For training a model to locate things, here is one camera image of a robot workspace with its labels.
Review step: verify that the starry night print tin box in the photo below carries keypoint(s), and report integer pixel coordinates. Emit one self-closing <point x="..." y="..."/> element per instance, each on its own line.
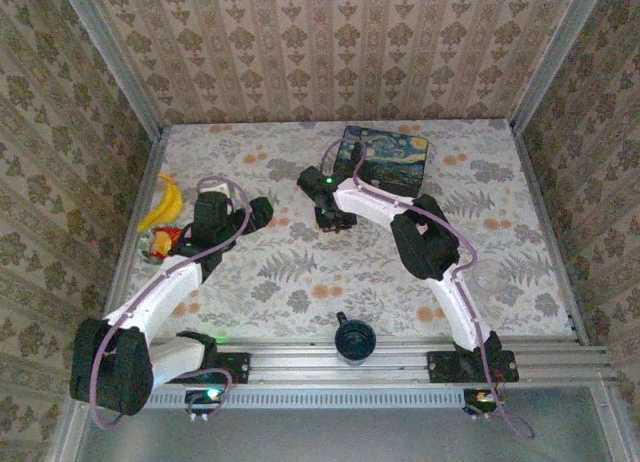
<point x="395" y="162"/>

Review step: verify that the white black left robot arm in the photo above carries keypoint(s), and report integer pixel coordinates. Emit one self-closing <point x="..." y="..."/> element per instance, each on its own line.
<point x="150" y="302"/>

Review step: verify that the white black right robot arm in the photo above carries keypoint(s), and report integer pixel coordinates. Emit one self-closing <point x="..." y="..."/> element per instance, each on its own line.
<point x="460" y="312"/>

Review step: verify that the red yellow toy figure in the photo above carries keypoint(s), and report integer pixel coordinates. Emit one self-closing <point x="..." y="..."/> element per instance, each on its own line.
<point x="162" y="242"/>

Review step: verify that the yellow banana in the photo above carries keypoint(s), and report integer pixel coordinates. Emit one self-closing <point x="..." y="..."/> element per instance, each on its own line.
<point x="170" y="204"/>

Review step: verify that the floral fern print tablecloth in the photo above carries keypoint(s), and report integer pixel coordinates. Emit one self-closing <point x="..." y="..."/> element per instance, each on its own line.
<point x="350" y="272"/>

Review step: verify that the small black controller board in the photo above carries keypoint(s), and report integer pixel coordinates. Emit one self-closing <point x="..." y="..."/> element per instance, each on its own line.
<point x="480" y="399"/>
<point x="200" y="399"/>

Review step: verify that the grey metal sheet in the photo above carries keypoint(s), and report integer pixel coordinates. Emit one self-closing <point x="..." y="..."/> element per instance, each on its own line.
<point x="325" y="437"/>

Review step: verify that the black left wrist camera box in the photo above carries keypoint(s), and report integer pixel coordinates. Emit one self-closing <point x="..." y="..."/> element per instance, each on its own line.
<point x="214" y="199"/>

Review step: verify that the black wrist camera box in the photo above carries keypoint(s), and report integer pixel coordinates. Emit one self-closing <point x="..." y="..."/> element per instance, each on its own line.
<point x="214" y="199"/>
<point x="311" y="178"/>

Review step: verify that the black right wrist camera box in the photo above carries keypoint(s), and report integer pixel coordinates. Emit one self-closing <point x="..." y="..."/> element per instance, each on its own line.
<point x="311" y="178"/>

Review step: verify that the aluminium table side rail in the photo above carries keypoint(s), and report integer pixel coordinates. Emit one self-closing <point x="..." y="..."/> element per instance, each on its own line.
<point x="147" y="167"/>
<point x="550" y="232"/>

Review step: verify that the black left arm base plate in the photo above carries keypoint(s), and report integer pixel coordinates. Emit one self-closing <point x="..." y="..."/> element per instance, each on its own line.
<point x="237" y="367"/>

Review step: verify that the aluminium front mounting rail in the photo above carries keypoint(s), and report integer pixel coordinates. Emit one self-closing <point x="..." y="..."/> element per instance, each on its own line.
<point x="400" y="364"/>

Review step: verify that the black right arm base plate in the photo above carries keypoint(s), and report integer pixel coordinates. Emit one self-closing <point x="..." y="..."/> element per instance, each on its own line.
<point x="440" y="368"/>

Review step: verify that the aluminium corner frame post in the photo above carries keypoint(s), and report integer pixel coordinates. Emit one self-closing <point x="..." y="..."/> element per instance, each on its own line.
<point x="554" y="57"/>
<point x="115" y="57"/>

